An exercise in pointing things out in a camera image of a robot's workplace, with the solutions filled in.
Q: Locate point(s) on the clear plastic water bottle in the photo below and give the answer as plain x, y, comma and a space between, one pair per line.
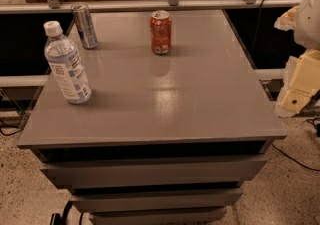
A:
65, 62

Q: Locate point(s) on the silver blue energy drink can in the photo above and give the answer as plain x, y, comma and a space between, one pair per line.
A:
84, 24

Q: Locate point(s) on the grey drawer cabinet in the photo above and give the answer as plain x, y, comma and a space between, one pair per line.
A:
163, 139

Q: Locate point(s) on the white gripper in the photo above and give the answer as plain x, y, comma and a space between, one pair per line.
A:
308, 25

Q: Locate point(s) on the orange soda can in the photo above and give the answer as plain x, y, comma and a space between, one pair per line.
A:
160, 26

